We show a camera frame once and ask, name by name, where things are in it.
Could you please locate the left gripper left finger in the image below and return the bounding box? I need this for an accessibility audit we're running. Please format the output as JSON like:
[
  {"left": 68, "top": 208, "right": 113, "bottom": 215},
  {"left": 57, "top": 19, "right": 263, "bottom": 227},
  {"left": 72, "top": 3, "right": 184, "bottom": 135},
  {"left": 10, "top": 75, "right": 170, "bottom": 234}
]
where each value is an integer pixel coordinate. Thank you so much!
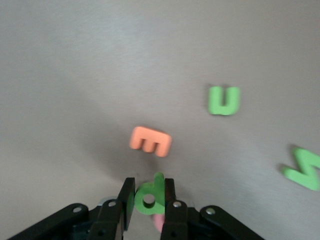
[{"left": 7, "top": 177, "right": 137, "bottom": 240}]

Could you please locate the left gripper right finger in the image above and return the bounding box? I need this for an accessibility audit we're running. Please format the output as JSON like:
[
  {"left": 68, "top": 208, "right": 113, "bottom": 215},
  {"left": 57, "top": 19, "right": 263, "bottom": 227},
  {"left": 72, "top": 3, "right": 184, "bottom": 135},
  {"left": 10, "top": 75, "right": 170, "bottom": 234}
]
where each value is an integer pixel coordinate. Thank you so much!
[{"left": 159, "top": 178, "right": 266, "bottom": 240}]

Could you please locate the green foam letter P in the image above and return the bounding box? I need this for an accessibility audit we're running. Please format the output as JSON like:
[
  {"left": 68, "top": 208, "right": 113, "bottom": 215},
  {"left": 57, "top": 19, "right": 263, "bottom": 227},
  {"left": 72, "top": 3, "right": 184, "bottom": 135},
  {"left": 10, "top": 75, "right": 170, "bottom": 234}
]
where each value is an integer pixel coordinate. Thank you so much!
[{"left": 134, "top": 172, "right": 166, "bottom": 216}]

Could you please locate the green foam letter U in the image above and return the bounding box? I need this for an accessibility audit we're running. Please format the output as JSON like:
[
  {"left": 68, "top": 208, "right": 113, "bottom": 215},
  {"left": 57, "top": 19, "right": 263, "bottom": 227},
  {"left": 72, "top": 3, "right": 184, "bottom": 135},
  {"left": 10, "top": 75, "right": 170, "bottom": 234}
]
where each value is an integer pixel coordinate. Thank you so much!
[{"left": 207, "top": 86, "right": 241, "bottom": 116}]

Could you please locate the green foam letter N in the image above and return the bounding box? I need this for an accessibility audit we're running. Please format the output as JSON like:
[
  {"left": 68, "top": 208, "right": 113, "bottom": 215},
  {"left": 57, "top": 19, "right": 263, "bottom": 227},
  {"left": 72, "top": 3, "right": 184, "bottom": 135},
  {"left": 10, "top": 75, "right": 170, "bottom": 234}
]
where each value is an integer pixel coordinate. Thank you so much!
[{"left": 281, "top": 146, "right": 320, "bottom": 192}]

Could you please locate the pink foam letter Q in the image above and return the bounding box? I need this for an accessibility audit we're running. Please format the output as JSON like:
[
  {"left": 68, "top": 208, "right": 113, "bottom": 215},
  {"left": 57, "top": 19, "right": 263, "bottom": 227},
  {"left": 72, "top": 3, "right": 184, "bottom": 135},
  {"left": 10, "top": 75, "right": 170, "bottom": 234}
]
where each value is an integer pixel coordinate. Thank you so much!
[{"left": 151, "top": 213, "right": 166, "bottom": 233}]

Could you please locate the orange foam letter E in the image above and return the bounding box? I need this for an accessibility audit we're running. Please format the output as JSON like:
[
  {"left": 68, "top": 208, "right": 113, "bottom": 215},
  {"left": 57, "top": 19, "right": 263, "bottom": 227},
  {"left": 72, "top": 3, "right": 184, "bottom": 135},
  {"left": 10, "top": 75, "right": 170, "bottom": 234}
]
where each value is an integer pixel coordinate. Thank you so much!
[{"left": 129, "top": 126, "right": 173, "bottom": 158}]

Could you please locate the brown table cover sheet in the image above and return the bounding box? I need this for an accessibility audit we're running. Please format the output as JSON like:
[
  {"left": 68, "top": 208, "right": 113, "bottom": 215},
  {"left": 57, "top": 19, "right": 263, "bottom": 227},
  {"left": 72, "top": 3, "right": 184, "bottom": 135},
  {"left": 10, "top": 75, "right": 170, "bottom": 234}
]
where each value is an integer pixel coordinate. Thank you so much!
[{"left": 0, "top": 0, "right": 320, "bottom": 240}]

